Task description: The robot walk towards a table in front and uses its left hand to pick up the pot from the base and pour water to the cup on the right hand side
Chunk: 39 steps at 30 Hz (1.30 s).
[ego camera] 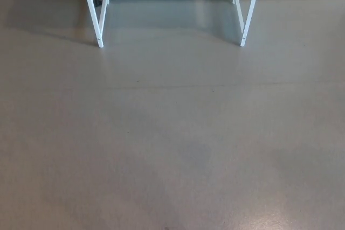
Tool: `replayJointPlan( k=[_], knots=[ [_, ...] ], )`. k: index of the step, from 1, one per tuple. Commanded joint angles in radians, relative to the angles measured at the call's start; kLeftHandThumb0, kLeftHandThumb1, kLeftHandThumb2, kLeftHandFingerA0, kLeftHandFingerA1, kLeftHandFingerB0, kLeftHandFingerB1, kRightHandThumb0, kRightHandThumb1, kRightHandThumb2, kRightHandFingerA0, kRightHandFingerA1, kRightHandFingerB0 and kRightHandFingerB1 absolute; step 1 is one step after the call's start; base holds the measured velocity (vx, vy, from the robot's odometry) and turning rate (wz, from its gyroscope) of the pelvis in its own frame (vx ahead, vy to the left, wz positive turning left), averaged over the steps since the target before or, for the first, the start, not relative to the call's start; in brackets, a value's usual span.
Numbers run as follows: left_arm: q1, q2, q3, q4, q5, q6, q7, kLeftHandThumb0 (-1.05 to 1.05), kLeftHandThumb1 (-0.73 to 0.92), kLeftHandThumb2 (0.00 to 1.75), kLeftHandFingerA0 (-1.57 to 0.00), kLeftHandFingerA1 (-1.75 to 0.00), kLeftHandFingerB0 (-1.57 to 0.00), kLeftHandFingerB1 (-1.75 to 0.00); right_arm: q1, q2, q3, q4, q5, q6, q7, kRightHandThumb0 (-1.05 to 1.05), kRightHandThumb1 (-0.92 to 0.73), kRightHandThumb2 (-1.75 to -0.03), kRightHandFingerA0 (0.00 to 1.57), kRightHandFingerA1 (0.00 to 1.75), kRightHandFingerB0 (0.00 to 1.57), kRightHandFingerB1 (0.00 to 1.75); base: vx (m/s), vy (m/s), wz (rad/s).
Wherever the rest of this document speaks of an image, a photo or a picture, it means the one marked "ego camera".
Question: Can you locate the white metal table frame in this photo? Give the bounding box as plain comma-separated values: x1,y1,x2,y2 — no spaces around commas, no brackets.
80,0,264,48

